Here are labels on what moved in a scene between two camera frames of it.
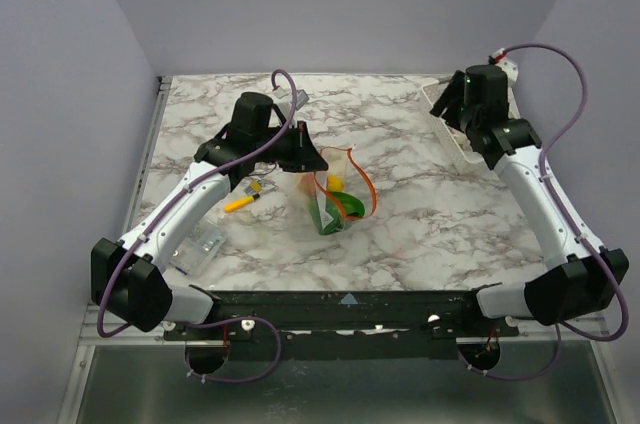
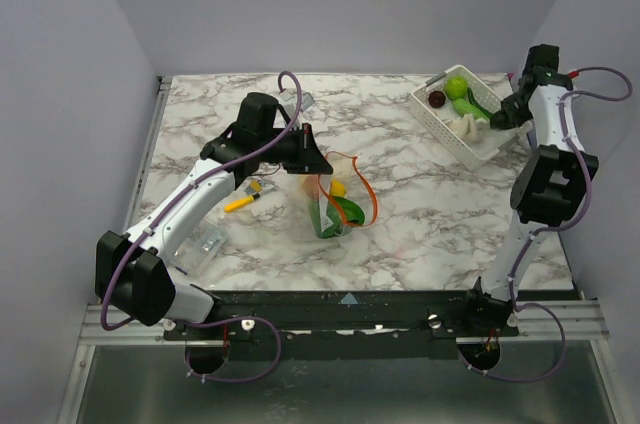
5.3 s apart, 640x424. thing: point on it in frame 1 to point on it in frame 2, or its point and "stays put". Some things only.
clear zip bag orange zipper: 340,193 stays put
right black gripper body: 451,95 to 514,109
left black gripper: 305,156 stays put
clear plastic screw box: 191,255 stays put
